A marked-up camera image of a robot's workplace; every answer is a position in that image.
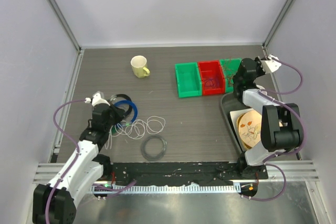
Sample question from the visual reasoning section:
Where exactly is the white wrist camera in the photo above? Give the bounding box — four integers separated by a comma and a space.
84, 91, 110, 107
255, 55, 282, 74

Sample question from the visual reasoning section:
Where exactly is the red plastic bin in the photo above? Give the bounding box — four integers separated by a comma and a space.
197, 60, 226, 96

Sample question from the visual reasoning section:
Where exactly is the dark grey tray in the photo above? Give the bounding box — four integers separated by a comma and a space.
220, 93, 249, 154

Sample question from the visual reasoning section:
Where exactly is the yellow ceramic mug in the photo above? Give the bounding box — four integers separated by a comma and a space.
130, 55, 150, 78

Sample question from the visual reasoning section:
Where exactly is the white square plate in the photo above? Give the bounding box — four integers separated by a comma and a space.
229, 108, 253, 138

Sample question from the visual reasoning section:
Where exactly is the blue coiled cable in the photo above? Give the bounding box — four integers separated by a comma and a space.
112, 99, 139, 127

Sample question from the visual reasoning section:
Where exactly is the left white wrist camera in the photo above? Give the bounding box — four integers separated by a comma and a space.
84, 91, 110, 107

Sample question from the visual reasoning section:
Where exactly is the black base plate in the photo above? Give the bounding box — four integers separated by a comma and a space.
111, 161, 268, 187

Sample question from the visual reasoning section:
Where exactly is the white cable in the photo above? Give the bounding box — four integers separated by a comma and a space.
104, 115, 166, 150

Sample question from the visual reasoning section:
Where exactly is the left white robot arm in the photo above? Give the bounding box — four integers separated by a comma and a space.
32, 102, 124, 223

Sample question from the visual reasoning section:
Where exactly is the red thin cable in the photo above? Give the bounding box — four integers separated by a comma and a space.
222, 56, 237, 87

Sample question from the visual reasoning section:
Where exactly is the left green plastic bin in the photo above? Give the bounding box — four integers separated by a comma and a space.
175, 62, 202, 98

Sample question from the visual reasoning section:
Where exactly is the bird pattern plate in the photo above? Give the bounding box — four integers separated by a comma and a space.
236, 110, 262, 150

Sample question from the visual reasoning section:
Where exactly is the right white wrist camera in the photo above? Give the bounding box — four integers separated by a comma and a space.
255, 55, 282, 74

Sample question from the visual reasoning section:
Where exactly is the green plastic bin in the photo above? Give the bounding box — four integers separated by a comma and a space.
219, 58, 242, 93
175, 62, 202, 98

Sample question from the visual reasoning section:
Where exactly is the black coiled cable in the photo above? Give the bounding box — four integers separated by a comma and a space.
109, 93, 132, 103

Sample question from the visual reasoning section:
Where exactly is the white slotted cable duct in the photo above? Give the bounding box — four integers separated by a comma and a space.
89, 184, 241, 194

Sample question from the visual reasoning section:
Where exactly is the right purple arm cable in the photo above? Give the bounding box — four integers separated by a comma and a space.
258, 61, 307, 163

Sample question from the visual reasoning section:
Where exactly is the grey coiled cable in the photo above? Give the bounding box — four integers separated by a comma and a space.
140, 134, 168, 161

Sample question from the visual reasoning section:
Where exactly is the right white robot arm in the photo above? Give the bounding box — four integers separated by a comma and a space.
233, 55, 307, 179

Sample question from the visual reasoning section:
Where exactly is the right green plastic bin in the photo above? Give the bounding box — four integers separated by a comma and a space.
219, 58, 242, 93

